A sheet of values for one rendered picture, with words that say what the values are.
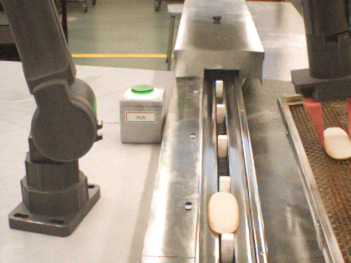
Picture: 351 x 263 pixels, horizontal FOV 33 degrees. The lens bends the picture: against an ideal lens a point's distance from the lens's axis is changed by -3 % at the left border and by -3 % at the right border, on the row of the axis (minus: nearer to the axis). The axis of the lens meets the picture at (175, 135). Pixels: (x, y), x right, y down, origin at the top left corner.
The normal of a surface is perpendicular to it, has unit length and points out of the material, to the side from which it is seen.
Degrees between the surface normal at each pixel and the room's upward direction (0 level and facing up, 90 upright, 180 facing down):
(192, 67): 90
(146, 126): 90
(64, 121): 90
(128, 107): 90
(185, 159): 0
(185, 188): 0
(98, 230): 0
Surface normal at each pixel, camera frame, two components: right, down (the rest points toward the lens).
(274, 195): 0.00, -0.93
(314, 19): -0.64, 0.38
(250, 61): -0.05, 0.37
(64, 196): 0.50, 0.32
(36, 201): -0.43, 0.34
